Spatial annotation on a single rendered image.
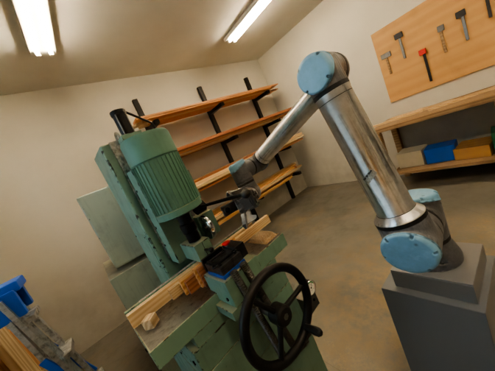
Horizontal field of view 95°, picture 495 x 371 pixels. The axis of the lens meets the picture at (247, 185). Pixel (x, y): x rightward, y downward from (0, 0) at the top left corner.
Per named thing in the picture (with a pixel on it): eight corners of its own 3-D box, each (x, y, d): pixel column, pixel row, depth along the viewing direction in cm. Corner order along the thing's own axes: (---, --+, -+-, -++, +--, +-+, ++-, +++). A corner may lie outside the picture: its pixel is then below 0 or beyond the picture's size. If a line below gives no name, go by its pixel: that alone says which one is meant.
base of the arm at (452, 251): (414, 239, 101) (408, 220, 99) (471, 248, 84) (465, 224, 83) (392, 263, 92) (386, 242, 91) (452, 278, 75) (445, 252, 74)
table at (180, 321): (171, 392, 53) (160, 372, 52) (139, 340, 77) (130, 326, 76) (306, 245, 90) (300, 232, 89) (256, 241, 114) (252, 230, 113)
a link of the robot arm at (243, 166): (238, 160, 121) (248, 181, 121) (222, 168, 113) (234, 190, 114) (249, 154, 114) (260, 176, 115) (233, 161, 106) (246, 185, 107)
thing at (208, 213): (207, 239, 109) (196, 217, 107) (200, 238, 114) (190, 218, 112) (222, 229, 114) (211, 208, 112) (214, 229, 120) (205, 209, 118)
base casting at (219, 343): (205, 379, 68) (191, 355, 66) (149, 317, 112) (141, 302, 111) (289, 280, 95) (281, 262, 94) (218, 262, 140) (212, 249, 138)
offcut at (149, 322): (154, 328, 69) (149, 319, 69) (145, 330, 70) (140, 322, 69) (160, 319, 73) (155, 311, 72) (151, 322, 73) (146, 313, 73)
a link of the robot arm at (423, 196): (451, 223, 86) (439, 181, 83) (449, 249, 75) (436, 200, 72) (404, 224, 97) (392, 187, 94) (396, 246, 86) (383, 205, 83)
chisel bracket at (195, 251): (203, 266, 84) (194, 246, 83) (188, 261, 95) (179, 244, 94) (218, 255, 89) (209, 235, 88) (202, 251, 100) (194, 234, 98)
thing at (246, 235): (174, 300, 80) (169, 291, 79) (171, 299, 82) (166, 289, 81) (270, 221, 114) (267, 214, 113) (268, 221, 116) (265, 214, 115)
